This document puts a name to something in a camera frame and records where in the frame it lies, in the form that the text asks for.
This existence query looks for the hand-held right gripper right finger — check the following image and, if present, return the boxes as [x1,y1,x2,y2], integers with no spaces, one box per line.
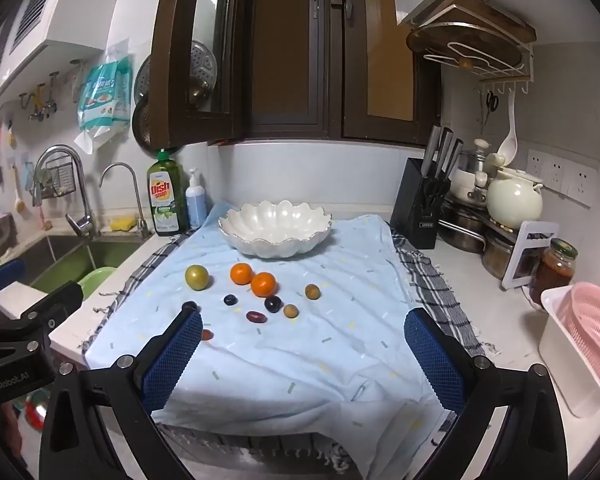
[403,308,564,480]

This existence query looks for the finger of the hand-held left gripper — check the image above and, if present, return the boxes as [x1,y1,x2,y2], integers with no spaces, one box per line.
[0,280,84,346]
[0,259,27,293]

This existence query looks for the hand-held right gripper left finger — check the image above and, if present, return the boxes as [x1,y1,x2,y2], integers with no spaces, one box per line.
[39,305,204,480]

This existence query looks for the white scalloped bowl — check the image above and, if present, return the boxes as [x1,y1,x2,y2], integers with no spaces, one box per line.
[218,200,333,260]

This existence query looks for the steel sink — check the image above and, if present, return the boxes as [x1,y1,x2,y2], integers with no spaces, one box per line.
[0,232,146,296]

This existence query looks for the green plastic basin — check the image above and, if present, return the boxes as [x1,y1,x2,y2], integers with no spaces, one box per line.
[77,266,118,298]

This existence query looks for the green round fruit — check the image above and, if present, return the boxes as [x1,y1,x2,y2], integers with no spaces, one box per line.
[185,264,210,291]

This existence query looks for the grey checkered cloth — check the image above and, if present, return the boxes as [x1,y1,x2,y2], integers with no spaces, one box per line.
[77,224,488,480]

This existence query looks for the light blue cloth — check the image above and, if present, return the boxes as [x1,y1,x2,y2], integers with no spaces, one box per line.
[82,200,462,442]

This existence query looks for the large steel faucet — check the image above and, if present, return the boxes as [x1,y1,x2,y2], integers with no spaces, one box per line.
[31,145,101,238]

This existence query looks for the small steel pot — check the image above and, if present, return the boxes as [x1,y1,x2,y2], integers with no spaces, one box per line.
[481,225,518,281]

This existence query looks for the white plastic tub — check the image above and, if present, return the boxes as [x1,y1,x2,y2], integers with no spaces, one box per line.
[539,285,600,418]

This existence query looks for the thin steel faucet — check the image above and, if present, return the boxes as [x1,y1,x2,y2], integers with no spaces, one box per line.
[99,162,149,239]

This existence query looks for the red sauce jar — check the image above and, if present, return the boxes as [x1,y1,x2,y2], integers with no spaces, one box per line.
[530,238,579,308]

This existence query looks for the white plastic stand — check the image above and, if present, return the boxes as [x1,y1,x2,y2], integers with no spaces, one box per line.
[501,221,561,291]

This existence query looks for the blue pump bottle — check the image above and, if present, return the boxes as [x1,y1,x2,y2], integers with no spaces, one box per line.
[185,168,208,231]

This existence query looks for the green dish soap bottle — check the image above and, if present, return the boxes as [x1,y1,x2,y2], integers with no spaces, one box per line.
[146,149,189,237]

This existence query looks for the black knife block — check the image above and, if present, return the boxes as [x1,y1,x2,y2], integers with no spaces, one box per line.
[390,157,448,250]

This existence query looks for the pink colander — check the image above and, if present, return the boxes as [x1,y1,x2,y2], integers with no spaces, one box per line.
[562,282,600,393]

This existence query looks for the white ceramic pot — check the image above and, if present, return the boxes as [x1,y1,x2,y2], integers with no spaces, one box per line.
[486,166,545,231]

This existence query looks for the steel pot with lid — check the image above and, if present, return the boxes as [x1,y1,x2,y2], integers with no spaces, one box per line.
[452,139,492,202]

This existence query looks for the hanging dark pan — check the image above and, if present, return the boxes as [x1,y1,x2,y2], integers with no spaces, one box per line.
[131,100,154,151]

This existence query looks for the hanging plastic bags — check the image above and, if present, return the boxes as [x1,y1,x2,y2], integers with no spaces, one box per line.
[74,40,133,156]

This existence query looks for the white ladle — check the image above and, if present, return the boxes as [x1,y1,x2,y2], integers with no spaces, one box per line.
[496,92,518,161]

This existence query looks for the hanging steel strainer plate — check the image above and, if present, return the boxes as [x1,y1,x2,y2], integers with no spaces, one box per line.
[134,55,153,106]

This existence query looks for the white range hood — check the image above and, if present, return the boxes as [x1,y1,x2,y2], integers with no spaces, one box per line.
[0,0,131,121]

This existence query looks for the hanging black scissors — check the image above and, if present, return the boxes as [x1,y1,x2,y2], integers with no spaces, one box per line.
[482,91,499,128]

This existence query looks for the open brown window sash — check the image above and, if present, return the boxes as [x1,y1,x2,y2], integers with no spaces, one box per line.
[150,0,251,147]

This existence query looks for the steel steamer plate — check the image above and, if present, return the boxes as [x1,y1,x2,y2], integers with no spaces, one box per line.
[190,39,218,106]

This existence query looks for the round wooden cutting board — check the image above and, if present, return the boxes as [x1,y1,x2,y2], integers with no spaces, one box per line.
[406,22,526,73]

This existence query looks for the rectangular wooden cutting board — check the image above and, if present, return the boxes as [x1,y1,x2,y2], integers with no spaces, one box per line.
[410,0,537,43]

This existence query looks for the yellow handled brush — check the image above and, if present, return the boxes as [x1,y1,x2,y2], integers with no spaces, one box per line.
[11,165,31,218]

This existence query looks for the black wire basket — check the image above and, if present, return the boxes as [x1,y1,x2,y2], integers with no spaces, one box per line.
[32,152,78,196]

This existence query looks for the black handled kitchen scissors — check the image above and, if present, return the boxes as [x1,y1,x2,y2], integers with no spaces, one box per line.
[422,177,452,211]

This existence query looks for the wall hooks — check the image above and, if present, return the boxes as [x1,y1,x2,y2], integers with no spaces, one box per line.
[19,72,61,122]

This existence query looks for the steel handled knife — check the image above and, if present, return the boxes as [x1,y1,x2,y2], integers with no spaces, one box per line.
[426,125,443,177]
[436,127,454,179]
[445,137,464,182]

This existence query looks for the white wall outlet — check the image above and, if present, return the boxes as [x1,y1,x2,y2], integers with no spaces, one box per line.
[544,155,568,192]
[566,162,598,207]
[525,149,546,181]

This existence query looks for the white wall rack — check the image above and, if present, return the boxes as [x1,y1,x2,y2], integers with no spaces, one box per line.
[422,42,536,97]

